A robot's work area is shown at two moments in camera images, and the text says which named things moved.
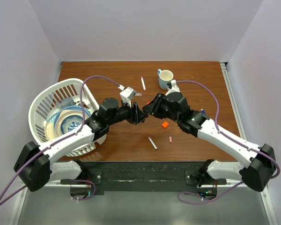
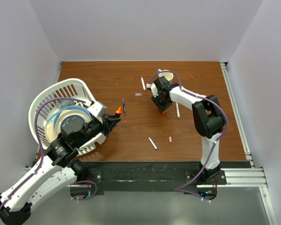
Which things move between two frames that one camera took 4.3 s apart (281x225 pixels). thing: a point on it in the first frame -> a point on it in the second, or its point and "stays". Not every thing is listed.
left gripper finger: (139, 119) -> (112, 123)
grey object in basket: (65, 102) stays
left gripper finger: (139, 113) -> (113, 117)
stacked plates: (64, 120) stays
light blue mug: (165, 77) stays
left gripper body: (126, 113) -> (98, 126)
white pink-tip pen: (143, 84) stays
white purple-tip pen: (153, 143) stays
